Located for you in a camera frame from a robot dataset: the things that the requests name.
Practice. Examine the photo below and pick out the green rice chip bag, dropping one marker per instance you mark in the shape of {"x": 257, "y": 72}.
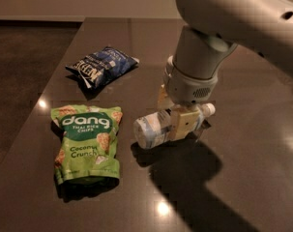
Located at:
{"x": 89, "y": 144}

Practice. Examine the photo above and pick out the blue plastic bottle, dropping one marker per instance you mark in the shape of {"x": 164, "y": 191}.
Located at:
{"x": 154, "y": 129}

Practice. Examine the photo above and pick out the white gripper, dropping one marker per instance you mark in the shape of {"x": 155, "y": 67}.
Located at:
{"x": 187, "y": 88}

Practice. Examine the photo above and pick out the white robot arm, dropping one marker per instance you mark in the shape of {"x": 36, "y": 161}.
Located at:
{"x": 214, "y": 28}

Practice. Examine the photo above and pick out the blue chip bag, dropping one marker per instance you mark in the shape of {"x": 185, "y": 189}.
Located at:
{"x": 100, "y": 68}

